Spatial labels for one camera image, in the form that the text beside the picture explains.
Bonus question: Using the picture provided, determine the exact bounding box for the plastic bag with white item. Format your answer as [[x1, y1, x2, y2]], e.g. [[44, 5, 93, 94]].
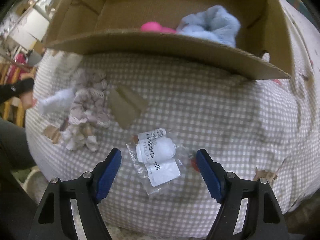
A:
[[126, 127, 190, 199]]

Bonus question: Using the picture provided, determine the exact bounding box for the checkered bed cover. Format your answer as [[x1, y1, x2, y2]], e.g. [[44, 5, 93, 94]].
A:
[[25, 0, 319, 239]]

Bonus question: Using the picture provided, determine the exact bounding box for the brown cardboard scrap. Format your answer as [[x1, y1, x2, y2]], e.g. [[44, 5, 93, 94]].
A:
[[108, 85, 148, 129]]

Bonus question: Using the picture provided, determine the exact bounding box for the light blue fluffy towel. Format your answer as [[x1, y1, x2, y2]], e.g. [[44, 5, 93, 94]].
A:
[[176, 5, 241, 48]]

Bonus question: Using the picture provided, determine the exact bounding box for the white knotted sock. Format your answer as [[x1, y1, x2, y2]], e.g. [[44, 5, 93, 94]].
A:
[[37, 88, 75, 115]]

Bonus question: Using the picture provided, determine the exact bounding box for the brown cardboard box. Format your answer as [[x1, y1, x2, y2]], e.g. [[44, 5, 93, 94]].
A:
[[45, 0, 293, 80]]

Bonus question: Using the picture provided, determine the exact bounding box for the pink rubber duck toy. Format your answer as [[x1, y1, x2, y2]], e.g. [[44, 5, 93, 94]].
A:
[[140, 22, 176, 34]]

